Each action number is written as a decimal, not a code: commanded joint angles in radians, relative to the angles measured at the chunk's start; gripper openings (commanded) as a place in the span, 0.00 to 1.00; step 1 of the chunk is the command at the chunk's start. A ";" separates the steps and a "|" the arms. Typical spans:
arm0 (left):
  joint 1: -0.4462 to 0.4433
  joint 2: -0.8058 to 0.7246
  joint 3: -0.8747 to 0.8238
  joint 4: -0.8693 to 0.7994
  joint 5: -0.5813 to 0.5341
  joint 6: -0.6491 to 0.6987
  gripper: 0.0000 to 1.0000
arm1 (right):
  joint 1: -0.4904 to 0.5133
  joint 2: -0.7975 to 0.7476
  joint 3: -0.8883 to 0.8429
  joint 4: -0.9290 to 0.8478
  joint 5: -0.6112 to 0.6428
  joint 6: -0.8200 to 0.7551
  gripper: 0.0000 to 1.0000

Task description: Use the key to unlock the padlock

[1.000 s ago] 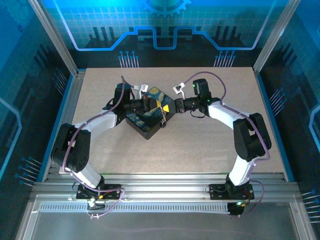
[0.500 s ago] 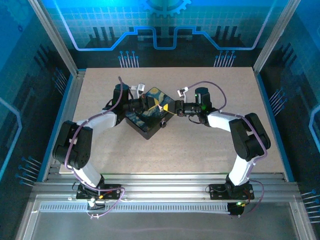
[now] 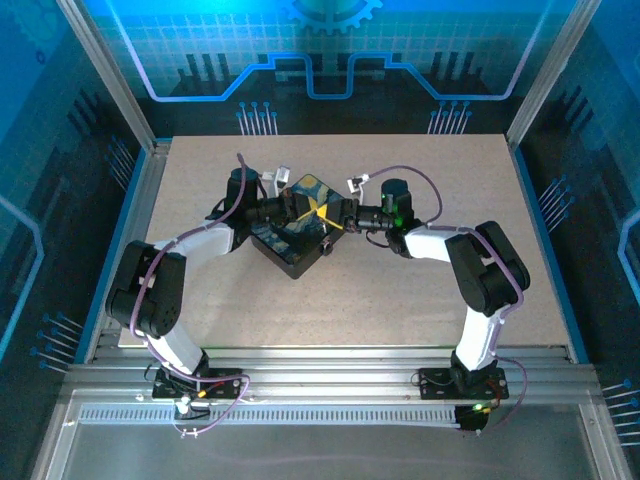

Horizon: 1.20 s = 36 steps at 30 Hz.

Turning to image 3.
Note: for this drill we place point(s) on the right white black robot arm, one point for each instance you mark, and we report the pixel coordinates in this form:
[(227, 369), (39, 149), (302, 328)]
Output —
[(480, 330)]

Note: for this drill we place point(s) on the blue side strip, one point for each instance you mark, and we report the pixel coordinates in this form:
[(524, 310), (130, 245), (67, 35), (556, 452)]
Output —
[(550, 260)]

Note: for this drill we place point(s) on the small white connector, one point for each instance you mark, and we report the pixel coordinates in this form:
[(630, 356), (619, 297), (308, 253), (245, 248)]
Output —
[(183, 406)]

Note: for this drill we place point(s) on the black control box green light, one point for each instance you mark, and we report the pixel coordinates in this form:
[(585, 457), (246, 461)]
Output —
[(470, 420)]

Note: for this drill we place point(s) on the grey metal front panel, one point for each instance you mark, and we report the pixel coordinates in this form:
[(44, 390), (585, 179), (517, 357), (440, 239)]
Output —
[(320, 450)]

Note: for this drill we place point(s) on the aluminium side rail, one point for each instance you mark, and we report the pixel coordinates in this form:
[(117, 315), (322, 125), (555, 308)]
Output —
[(132, 240)]

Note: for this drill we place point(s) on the aluminium front rail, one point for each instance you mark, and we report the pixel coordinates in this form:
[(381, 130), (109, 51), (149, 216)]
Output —
[(330, 372)]

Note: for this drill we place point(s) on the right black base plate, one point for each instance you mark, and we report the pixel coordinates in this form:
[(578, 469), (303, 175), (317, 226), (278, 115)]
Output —
[(432, 385)]

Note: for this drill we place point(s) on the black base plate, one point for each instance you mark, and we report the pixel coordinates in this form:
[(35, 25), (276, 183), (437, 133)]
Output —
[(432, 385), (225, 385)]

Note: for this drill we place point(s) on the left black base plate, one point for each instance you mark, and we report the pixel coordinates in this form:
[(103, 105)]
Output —
[(225, 385)]

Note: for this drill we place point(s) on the aluminium frame post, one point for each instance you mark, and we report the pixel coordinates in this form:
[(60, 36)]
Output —
[(107, 75), (550, 75)]

